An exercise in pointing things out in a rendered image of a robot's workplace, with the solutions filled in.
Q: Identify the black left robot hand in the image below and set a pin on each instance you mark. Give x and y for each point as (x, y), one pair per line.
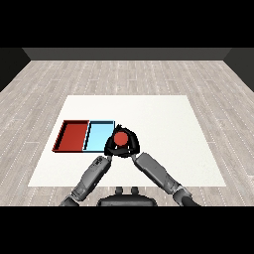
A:
(109, 147)

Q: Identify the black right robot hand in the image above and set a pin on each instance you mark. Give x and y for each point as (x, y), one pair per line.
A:
(134, 145)

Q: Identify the red can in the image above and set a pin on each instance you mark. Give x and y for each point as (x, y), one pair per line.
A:
(121, 139)

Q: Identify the shallow light blue open box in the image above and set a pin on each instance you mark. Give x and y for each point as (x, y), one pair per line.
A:
(97, 136)

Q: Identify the shallow red open box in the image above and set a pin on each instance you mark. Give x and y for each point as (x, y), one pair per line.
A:
(71, 136)

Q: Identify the dark grey robot body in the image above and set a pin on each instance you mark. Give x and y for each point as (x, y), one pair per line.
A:
(127, 200)

